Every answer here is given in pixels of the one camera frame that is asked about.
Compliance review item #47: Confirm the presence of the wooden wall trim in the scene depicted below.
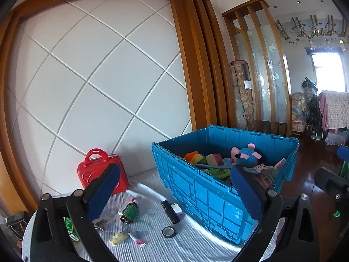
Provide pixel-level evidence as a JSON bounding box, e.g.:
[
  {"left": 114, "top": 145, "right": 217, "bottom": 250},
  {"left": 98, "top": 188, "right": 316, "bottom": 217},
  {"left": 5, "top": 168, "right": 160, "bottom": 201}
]
[{"left": 0, "top": 0, "right": 229, "bottom": 213}]

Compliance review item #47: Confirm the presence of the green plush hat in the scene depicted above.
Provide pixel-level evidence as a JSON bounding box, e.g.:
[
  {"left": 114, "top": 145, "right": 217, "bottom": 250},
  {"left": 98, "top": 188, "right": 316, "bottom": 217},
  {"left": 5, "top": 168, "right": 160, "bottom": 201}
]
[{"left": 207, "top": 168, "right": 232, "bottom": 179}]

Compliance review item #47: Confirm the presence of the blue mouse plush toy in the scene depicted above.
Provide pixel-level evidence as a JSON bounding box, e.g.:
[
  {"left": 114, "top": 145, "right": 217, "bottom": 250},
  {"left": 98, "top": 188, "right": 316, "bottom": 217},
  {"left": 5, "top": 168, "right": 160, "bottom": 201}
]
[{"left": 236, "top": 143, "right": 266, "bottom": 167}]

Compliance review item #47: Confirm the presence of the green bottle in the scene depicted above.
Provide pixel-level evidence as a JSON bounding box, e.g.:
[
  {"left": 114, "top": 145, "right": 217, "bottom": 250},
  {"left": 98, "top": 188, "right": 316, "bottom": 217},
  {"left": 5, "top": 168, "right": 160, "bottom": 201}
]
[{"left": 120, "top": 200, "right": 139, "bottom": 224}]

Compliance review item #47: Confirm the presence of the dark green bundle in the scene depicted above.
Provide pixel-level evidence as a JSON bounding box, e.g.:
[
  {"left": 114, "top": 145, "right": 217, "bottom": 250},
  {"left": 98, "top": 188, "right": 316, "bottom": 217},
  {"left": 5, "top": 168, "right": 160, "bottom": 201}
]
[{"left": 303, "top": 78, "right": 321, "bottom": 131}]

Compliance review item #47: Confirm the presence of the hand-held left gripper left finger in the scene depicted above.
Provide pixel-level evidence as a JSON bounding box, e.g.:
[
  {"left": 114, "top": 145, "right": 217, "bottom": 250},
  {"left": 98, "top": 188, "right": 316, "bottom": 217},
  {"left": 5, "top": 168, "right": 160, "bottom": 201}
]
[{"left": 31, "top": 163, "right": 121, "bottom": 262}]

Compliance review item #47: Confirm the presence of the light blue plastic shoehorn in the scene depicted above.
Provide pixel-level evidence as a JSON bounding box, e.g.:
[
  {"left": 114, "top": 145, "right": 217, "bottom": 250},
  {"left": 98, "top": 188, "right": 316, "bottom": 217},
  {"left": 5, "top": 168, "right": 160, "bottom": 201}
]
[{"left": 195, "top": 157, "right": 232, "bottom": 170}]

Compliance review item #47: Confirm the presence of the blue plastic crate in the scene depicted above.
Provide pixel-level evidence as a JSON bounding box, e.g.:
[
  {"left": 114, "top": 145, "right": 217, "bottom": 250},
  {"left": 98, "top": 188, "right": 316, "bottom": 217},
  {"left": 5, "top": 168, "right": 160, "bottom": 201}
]
[{"left": 151, "top": 125, "right": 300, "bottom": 245}]

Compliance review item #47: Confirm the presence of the red white tube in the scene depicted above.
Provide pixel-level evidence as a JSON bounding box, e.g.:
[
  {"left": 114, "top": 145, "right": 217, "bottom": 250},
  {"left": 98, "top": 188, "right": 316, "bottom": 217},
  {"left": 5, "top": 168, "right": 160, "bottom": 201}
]
[{"left": 128, "top": 232, "right": 146, "bottom": 246}]

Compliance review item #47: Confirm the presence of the hanging vine decoration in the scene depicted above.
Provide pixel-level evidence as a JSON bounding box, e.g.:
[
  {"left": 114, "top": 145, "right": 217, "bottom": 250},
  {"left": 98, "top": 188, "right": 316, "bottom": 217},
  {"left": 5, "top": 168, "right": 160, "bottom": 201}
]
[{"left": 275, "top": 15, "right": 349, "bottom": 45}]

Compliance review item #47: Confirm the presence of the window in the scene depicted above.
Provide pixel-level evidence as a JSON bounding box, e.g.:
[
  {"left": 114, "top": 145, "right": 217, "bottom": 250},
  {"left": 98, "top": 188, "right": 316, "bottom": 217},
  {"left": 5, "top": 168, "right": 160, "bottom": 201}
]
[{"left": 311, "top": 50, "right": 345, "bottom": 92}]

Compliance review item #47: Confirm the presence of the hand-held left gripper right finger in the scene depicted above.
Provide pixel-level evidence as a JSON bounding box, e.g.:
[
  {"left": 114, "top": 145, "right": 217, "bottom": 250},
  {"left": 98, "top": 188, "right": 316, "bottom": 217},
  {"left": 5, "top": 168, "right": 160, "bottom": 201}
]
[{"left": 230, "top": 164, "right": 319, "bottom": 262}]

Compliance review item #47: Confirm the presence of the desktop with white cloth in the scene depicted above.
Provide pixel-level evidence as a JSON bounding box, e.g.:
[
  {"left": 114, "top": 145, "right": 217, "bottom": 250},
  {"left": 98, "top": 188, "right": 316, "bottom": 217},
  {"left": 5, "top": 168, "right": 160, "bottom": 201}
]
[{"left": 23, "top": 181, "right": 284, "bottom": 262}]

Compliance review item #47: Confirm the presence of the floral cloth cover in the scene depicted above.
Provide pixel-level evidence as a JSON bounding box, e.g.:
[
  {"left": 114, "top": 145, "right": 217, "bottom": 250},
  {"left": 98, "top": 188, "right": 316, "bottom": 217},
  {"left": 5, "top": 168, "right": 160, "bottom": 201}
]
[{"left": 319, "top": 90, "right": 349, "bottom": 145}]

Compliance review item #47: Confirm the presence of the wooden crib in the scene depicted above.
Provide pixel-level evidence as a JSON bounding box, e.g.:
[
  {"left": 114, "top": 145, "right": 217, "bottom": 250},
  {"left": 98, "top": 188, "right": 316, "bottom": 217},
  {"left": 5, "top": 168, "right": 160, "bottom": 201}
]
[{"left": 290, "top": 93, "right": 308, "bottom": 137}]

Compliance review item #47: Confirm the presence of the green plastic item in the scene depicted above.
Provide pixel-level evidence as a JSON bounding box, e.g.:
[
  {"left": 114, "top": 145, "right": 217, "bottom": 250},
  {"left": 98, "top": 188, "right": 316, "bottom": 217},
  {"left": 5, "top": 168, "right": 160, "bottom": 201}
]
[{"left": 340, "top": 160, "right": 349, "bottom": 182}]

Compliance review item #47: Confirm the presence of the pink packet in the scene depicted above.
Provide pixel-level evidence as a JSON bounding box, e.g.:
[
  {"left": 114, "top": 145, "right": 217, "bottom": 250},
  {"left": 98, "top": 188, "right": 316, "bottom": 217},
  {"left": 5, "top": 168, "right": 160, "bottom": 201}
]
[{"left": 273, "top": 158, "right": 287, "bottom": 176}]

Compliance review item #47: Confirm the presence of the black gold box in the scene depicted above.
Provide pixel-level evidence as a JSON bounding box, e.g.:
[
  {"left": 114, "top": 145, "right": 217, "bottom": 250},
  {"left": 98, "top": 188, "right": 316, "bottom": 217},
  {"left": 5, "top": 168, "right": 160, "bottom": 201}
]
[{"left": 6, "top": 211, "right": 30, "bottom": 241}]

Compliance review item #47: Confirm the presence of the pink white small box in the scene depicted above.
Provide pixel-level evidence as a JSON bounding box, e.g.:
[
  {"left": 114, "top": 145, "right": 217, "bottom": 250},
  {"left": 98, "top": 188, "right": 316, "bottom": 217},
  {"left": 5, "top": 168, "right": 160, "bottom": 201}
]
[{"left": 252, "top": 164, "right": 274, "bottom": 174}]

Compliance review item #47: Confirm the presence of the green box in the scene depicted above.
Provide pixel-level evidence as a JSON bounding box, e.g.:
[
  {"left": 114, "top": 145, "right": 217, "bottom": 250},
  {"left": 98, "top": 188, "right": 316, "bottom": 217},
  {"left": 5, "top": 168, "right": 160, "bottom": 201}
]
[{"left": 63, "top": 217, "right": 81, "bottom": 243}]

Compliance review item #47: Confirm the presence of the wooden screen partition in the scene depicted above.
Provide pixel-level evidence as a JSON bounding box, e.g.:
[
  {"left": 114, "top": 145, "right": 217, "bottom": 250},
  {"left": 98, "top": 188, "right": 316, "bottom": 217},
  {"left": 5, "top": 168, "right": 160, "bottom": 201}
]
[{"left": 222, "top": 0, "right": 293, "bottom": 138}]

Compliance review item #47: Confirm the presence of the red toy suitcase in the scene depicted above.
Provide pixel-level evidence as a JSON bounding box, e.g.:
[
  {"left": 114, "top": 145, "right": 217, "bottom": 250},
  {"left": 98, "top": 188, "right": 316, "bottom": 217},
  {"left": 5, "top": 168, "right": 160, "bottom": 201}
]
[{"left": 77, "top": 149, "right": 129, "bottom": 194}]

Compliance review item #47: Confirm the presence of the rolled patterned carpet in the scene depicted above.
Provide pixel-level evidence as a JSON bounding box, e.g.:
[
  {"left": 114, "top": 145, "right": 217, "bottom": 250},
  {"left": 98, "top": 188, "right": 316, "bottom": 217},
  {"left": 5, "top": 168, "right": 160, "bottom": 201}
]
[{"left": 230, "top": 59, "right": 257, "bottom": 131}]

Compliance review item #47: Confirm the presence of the red small box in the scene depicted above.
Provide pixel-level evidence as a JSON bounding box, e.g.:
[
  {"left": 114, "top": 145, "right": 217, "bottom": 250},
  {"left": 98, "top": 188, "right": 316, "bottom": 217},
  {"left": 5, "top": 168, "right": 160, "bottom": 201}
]
[{"left": 256, "top": 173, "right": 274, "bottom": 189}]

